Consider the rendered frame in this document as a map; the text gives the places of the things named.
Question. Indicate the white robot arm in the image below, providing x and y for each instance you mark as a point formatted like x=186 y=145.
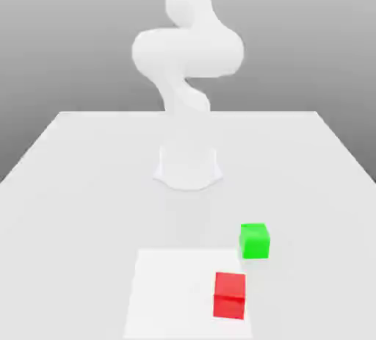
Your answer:
x=188 y=52

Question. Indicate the small green cube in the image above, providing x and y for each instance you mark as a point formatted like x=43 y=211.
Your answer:
x=254 y=241

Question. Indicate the small red cube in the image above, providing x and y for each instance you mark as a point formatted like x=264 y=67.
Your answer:
x=229 y=296

